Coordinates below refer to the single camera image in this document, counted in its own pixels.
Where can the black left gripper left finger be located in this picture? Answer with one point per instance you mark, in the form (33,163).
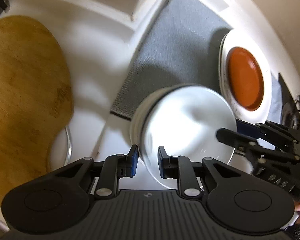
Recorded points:
(115,167)

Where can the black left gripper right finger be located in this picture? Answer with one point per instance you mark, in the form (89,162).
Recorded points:
(181,169)

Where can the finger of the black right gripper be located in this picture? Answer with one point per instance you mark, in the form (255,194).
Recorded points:
(240,141)
(268,130)

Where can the plain white bowl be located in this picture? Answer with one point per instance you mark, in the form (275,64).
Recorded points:
(185,122)

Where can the cream white bowl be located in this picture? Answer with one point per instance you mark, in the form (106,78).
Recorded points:
(144,109)

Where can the white floral plate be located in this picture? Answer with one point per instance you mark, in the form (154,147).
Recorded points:
(231,40)

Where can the orange red plate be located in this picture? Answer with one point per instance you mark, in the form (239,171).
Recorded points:
(245,78)

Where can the black gas stove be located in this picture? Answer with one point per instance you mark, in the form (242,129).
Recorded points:
(290,116)

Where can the wooden cutting board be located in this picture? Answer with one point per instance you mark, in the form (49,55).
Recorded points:
(36,100)

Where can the grey counter mat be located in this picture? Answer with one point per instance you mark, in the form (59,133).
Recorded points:
(182,46)

